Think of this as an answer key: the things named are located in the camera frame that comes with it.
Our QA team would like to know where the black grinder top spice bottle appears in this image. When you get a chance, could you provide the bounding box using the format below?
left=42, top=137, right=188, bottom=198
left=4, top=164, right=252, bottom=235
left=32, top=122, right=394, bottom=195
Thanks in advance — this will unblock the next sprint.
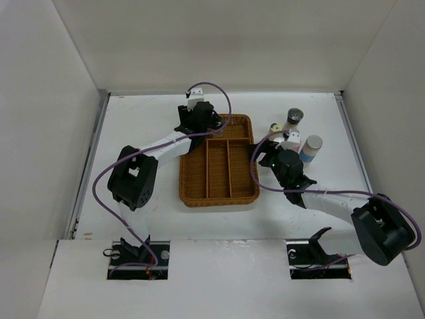
left=283, top=108, right=304, bottom=132

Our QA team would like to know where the black cap brown spice bottle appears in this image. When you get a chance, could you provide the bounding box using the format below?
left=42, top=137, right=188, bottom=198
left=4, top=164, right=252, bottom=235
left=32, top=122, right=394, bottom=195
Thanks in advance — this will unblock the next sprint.
left=209, top=127, right=224, bottom=138

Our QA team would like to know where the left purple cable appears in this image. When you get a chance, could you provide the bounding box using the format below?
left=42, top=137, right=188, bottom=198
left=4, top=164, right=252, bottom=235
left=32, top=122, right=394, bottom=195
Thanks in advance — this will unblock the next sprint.
left=92, top=81, right=232, bottom=278

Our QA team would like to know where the brown wicker divided tray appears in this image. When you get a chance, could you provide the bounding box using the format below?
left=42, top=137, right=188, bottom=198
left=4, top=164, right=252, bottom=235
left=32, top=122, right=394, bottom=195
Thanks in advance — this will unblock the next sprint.
left=179, top=114, right=260, bottom=207

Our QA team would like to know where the silver lid blue label jar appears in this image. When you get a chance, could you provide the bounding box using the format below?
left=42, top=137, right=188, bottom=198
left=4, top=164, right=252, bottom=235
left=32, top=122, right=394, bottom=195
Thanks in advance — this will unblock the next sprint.
left=299, top=135, right=323, bottom=165

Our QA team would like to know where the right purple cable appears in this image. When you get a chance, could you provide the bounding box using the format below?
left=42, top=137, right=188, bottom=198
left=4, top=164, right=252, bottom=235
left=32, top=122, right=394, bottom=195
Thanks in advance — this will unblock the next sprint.
left=249, top=130, right=422, bottom=251

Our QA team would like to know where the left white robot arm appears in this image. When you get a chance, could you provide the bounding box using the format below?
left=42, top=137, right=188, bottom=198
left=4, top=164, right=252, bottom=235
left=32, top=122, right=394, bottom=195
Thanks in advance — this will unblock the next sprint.
left=107, top=102, right=224, bottom=212

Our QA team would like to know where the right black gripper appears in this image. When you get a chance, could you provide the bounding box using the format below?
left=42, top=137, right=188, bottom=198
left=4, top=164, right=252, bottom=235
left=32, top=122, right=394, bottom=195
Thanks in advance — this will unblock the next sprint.
left=248, top=138, right=293, bottom=187

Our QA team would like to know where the purple cable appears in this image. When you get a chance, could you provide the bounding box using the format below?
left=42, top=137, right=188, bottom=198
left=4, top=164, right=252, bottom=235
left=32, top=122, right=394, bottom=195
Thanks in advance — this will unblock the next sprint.
left=249, top=130, right=422, bottom=251
left=92, top=81, right=232, bottom=278

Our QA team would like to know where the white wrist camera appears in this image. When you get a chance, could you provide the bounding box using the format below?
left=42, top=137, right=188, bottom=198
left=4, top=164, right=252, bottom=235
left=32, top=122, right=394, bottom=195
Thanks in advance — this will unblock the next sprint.
left=185, top=86, right=205, bottom=111
left=278, top=132, right=301, bottom=152

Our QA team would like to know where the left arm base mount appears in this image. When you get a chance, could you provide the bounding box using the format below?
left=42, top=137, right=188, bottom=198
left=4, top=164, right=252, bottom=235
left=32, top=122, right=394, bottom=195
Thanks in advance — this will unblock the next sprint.
left=103, top=237, right=171, bottom=280

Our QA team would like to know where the yellow lid spice bottle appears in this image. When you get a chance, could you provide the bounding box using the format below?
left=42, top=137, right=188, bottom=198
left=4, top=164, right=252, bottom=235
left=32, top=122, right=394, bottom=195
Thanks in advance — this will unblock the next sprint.
left=268, top=123, right=282, bottom=140

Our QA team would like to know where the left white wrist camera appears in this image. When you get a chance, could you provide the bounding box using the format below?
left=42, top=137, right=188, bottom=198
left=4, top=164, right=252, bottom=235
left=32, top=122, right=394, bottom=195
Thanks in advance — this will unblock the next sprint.
left=185, top=86, right=205, bottom=111

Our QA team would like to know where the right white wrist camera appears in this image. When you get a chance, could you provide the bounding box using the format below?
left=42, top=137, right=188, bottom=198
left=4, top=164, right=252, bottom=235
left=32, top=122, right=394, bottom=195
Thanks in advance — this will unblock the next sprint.
left=278, top=132, right=301, bottom=152

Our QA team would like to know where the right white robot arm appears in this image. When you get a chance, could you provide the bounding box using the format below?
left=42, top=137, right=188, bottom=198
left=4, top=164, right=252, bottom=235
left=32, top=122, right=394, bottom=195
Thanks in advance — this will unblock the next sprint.
left=248, top=138, right=422, bottom=266

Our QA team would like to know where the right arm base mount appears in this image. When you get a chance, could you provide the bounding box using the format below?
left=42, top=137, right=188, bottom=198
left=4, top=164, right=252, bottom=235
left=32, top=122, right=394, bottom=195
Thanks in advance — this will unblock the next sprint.
left=286, top=227, right=352, bottom=280

